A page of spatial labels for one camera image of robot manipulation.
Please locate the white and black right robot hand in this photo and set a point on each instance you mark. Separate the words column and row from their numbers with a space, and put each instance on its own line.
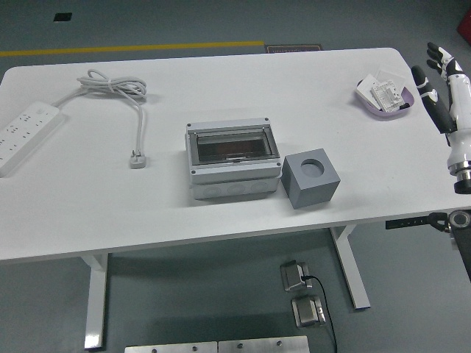
column 461, row 110

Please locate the grey junction box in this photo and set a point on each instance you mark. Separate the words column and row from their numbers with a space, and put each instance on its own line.
column 235, row 176

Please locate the orange cylindrical battery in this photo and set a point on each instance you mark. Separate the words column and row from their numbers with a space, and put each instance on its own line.
column 228, row 149

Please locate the metal floor socket box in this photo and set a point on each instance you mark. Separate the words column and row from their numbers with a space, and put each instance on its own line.
column 292, row 274
column 307, row 312

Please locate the purple plastic tray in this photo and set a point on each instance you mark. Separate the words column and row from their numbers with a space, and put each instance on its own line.
column 386, row 114

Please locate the white socket module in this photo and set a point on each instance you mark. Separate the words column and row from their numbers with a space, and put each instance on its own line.
column 386, row 95

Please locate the clear plastic packet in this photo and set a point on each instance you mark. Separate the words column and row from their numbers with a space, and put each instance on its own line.
column 392, row 75

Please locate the red object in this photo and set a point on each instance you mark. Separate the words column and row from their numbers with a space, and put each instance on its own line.
column 465, row 24

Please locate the black desk control panel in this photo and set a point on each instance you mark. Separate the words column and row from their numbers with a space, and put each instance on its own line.
column 404, row 223

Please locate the grey cube holder block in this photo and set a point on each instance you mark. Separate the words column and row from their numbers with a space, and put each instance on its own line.
column 309, row 193

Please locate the dark floor sign plate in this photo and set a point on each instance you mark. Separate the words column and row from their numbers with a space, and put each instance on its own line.
column 294, row 48

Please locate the white table leg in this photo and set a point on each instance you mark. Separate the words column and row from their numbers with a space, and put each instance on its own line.
column 95, row 301
column 353, row 272

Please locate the metal plate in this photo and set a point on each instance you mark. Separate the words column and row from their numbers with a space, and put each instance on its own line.
column 169, row 348

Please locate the white power strip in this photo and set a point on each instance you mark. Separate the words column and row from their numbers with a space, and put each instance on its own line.
column 24, row 128

